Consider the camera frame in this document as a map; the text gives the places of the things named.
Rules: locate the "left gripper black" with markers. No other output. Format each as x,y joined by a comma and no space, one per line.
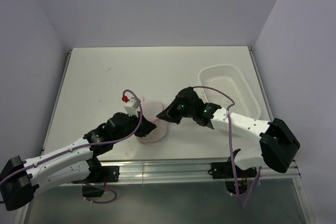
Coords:
147,127

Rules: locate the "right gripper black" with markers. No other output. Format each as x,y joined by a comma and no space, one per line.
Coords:
169,114

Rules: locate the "white mesh laundry bag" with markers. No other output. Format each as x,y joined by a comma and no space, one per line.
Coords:
151,108

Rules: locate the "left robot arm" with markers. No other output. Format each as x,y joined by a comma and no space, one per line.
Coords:
22,180

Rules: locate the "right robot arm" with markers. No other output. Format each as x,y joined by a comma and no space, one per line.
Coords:
276,145

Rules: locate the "white perforated plastic basket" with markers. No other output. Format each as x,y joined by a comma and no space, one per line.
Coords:
231,81

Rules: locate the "aluminium rail frame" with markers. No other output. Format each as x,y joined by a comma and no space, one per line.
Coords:
161,171

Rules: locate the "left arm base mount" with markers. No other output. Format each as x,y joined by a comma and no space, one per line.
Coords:
95,185

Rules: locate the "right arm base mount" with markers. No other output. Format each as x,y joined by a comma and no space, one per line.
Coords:
223,170

